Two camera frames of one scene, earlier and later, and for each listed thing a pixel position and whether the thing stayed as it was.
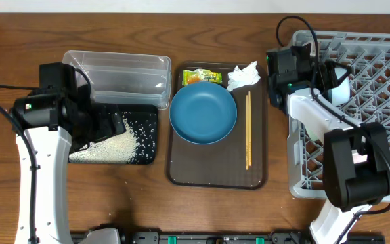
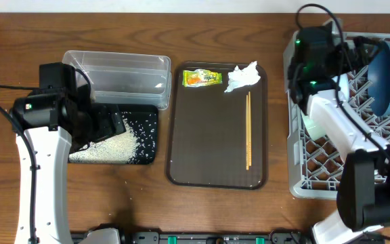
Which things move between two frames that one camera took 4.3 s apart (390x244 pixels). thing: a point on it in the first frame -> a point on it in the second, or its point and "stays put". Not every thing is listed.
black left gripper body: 96,126 stays put
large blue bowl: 203,112 -> 388,79
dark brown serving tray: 223,165 stays put
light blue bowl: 340,95 stays put
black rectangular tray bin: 144,120 stays put
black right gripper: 327,75 -> 339,53
